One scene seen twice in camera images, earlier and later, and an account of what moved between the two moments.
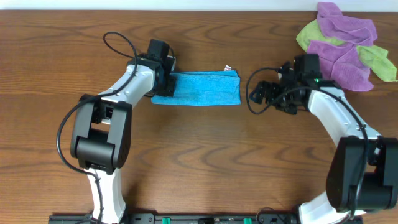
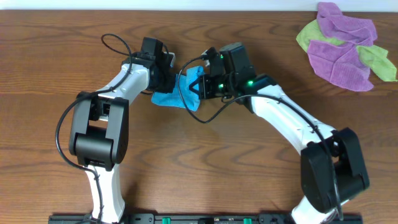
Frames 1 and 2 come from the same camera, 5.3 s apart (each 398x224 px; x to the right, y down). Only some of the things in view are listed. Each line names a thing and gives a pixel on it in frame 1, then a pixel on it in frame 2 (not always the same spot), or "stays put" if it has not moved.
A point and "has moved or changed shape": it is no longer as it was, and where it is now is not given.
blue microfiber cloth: [204, 88] has moved or changed shape
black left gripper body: [170, 84] stays put
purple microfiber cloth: [339, 61] stays put
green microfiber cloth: [377, 58] stays put
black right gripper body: [273, 93] → [204, 86]
